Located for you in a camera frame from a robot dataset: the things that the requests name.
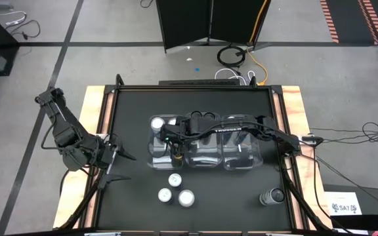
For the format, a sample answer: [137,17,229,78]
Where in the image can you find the white paper sign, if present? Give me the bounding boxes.
[327,191,363,216]

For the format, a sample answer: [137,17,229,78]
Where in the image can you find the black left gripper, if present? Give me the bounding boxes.
[90,134,137,190]

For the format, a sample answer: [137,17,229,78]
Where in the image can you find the orange extension cable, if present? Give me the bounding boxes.
[245,0,269,87]

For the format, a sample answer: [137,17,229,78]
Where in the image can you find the black box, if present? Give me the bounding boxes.
[322,184,378,232]

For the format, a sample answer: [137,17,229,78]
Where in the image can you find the clear plastic bin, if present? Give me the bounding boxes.
[146,113,187,171]
[184,111,223,169]
[220,114,264,172]

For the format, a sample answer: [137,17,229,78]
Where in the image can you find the black folding partition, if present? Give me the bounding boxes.
[155,0,272,54]

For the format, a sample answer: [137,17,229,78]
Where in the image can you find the black mat orange stripes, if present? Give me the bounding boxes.
[318,0,378,47]

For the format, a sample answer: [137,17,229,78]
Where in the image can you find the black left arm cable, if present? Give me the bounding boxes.
[40,114,78,155]

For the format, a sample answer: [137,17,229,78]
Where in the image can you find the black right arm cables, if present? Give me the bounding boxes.
[308,121,378,146]

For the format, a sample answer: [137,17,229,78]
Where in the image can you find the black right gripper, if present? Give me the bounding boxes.
[161,119,193,155]

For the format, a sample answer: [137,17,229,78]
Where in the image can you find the black coiled cable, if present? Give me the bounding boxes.
[216,45,247,69]

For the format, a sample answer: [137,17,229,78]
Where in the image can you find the blue silver Red Bull can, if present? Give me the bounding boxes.
[157,187,173,206]
[167,172,183,192]

